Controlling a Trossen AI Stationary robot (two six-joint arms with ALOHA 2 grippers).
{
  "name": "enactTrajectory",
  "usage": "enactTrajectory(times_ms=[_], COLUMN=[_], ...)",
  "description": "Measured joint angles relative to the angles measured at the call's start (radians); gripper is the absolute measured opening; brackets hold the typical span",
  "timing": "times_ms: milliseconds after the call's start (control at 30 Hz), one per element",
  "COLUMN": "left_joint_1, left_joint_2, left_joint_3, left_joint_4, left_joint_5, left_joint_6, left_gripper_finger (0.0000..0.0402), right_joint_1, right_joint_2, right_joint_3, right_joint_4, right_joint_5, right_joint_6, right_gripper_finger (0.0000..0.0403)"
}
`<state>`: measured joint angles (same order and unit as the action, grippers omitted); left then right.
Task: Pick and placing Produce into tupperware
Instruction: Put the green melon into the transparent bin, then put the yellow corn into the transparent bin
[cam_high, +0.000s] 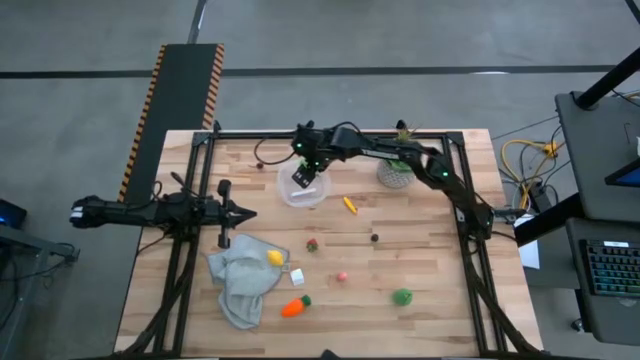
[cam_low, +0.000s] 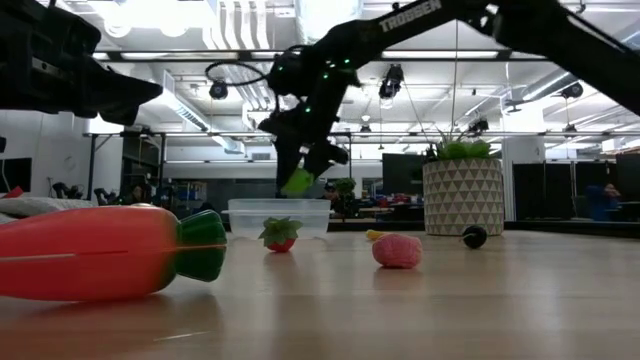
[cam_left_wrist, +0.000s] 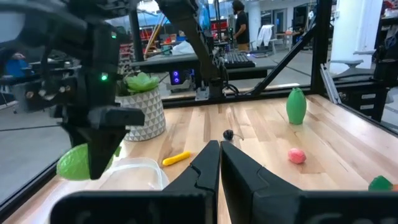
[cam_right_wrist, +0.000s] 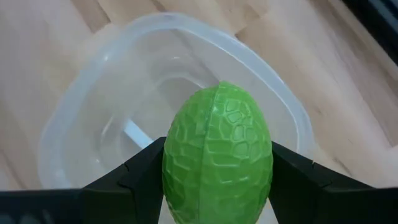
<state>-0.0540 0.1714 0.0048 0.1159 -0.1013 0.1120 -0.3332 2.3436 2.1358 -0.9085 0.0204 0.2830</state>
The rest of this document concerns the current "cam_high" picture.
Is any yellow cable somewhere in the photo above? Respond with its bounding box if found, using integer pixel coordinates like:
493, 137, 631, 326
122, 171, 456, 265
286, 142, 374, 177
501, 138, 559, 211

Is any blue lit screen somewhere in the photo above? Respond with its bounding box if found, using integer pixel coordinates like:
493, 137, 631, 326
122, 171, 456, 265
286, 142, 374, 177
604, 158, 640, 189

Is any grey desk top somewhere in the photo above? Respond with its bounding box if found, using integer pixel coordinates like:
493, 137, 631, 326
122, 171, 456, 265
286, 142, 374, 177
554, 91, 640, 224

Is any dark grey metal stand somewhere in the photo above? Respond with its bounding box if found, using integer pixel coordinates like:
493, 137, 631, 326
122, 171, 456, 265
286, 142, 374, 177
0, 224, 81, 360

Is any grey cloth towel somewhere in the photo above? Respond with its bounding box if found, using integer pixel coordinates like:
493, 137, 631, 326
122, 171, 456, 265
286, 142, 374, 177
206, 233, 291, 331

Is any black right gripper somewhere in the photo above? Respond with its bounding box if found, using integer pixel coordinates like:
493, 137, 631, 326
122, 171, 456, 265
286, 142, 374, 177
291, 121, 334, 190

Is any grey side table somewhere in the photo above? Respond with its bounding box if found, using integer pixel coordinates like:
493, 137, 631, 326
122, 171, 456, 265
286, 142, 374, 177
564, 217, 640, 347

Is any clear plastic tupperware container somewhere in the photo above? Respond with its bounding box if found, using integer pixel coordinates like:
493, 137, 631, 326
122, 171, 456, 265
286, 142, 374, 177
276, 158, 332, 209

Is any backlit black keyboard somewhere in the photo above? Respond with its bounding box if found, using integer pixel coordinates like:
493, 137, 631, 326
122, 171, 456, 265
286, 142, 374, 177
579, 238, 640, 297

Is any orange carrot toy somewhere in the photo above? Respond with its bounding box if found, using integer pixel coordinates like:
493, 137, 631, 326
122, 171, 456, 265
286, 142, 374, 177
280, 294, 313, 319

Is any black diagonal pole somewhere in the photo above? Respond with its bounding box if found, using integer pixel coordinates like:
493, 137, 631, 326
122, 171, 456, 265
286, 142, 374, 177
573, 47, 640, 110

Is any black hazard-striped floor mat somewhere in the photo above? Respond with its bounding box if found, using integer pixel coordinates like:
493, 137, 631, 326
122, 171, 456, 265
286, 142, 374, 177
117, 43, 226, 204

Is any white paper sheet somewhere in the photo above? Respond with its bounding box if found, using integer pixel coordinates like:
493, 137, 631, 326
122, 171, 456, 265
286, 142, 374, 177
517, 214, 541, 270

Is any black power strip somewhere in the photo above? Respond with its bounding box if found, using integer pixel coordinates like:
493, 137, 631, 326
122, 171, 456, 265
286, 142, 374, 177
529, 182, 551, 211

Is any black box with blue light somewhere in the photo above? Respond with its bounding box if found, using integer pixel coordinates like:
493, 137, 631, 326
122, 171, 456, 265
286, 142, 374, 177
0, 198, 29, 231

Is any black aluminium table frame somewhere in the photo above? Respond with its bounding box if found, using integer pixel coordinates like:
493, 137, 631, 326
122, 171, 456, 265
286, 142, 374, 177
114, 119, 546, 360

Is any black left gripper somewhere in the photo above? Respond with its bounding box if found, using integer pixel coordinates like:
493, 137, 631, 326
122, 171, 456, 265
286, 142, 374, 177
198, 179, 258, 250

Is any black desk beam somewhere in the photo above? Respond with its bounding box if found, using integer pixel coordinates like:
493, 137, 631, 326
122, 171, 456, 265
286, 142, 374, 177
514, 192, 586, 247

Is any potted green succulent plant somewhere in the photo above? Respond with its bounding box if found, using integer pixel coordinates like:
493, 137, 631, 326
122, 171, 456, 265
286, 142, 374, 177
375, 122, 424, 190

